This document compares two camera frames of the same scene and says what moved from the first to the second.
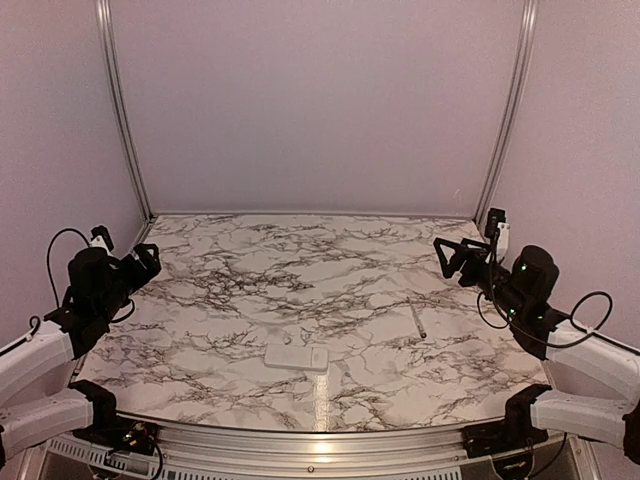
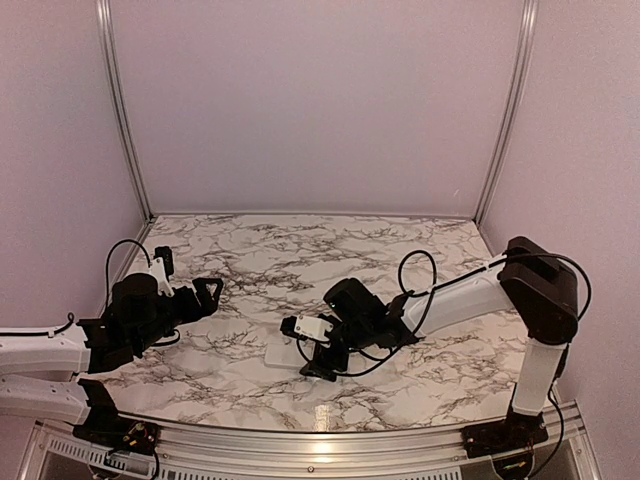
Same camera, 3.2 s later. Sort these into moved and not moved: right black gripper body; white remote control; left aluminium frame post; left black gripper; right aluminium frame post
Moved: right black gripper body; left black gripper
Not moved: white remote control; left aluminium frame post; right aluminium frame post
